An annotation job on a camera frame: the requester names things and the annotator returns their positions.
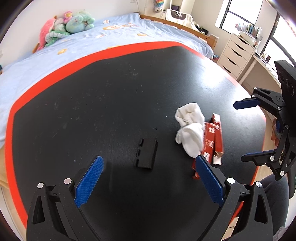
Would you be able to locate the small black plastic block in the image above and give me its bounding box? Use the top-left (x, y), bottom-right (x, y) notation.
top-left (133, 137), bottom-right (158, 172)

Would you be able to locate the white sock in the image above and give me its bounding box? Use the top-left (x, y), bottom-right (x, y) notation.
top-left (175, 102), bottom-right (205, 158)

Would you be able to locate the short red carton box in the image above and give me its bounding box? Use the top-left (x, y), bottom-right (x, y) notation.
top-left (211, 113), bottom-right (224, 166)

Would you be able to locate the white desk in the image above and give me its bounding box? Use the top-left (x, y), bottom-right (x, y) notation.
top-left (236, 54), bottom-right (281, 94)

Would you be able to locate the pink plush toy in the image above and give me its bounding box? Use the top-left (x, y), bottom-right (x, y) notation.
top-left (36, 18), bottom-right (56, 51)

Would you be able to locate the white drawer cabinet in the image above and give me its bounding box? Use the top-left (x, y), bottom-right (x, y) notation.
top-left (217, 34), bottom-right (255, 80)

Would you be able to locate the white tote bag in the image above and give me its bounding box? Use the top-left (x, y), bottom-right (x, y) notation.
top-left (166, 9), bottom-right (199, 31)

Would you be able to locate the green plush toy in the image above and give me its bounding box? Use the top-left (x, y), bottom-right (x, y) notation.
top-left (65, 10), bottom-right (95, 34)

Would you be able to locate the bed with blue sheet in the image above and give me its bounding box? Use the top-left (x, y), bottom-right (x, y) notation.
top-left (1, 13), bottom-right (214, 146)

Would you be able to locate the rainbow plush hanging toy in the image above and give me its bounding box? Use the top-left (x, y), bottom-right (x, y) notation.
top-left (154, 0), bottom-right (164, 13)

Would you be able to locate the long red carton box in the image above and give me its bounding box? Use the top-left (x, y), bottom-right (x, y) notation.
top-left (191, 122), bottom-right (217, 179)

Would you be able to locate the red and black table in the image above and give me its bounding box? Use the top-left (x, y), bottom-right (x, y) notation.
top-left (5, 42), bottom-right (265, 240)

